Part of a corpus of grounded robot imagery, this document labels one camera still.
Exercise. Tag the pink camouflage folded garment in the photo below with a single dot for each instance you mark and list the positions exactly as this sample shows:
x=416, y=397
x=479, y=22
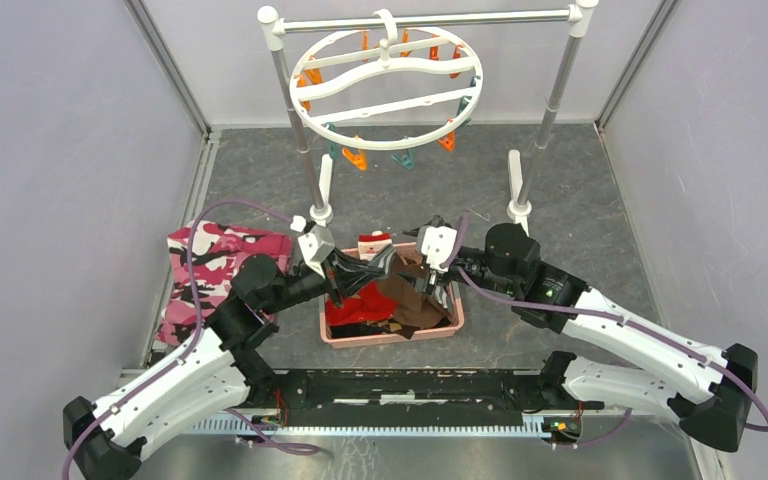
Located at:
x=220, y=251

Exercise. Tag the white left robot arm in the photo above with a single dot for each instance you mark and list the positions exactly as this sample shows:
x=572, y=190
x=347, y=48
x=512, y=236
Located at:
x=217, y=368

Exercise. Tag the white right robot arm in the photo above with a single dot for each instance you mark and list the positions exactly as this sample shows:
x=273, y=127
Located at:
x=706, y=390

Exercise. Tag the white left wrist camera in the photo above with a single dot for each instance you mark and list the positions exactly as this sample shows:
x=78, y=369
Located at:
x=315, y=243

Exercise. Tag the white metal drying rack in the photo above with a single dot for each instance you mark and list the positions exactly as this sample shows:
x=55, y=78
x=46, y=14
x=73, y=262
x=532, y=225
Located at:
x=288, y=40

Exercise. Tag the white round clip hanger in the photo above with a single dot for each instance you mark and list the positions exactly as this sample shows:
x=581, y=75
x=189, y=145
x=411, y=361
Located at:
x=406, y=90

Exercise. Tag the orange right front clip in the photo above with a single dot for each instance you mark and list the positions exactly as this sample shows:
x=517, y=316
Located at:
x=448, y=141

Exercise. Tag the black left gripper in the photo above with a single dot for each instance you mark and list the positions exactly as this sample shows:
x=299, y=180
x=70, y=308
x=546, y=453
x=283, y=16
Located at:
x=347, y=264

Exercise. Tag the pink plastic basket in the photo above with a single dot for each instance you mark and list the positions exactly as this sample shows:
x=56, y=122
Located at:
x=452, y=301

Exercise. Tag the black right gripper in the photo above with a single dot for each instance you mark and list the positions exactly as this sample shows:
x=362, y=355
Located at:
x=433, y=278

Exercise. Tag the red santa sock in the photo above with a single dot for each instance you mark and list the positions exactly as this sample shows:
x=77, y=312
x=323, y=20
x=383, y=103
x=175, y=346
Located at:
x=368, y=299

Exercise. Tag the orange clip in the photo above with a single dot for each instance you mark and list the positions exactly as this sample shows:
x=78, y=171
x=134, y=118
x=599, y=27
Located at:
x=355, y=156
x=448, y=141

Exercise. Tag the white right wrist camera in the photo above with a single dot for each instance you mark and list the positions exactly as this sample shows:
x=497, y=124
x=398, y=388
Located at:
x=439, y=241

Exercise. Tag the teal front clip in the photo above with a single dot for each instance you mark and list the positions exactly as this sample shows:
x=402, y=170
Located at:
x=404, y=158

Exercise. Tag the argyle patterned sock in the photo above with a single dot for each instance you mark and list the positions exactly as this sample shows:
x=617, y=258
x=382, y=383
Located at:
x=365, y=323

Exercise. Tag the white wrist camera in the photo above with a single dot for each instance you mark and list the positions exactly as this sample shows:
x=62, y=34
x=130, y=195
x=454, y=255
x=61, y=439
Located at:
x=315, y=243
x=439, y=241

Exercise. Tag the brown striped-cuff sock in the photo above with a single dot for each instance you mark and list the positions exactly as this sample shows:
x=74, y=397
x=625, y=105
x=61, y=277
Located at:
x=410, y=291

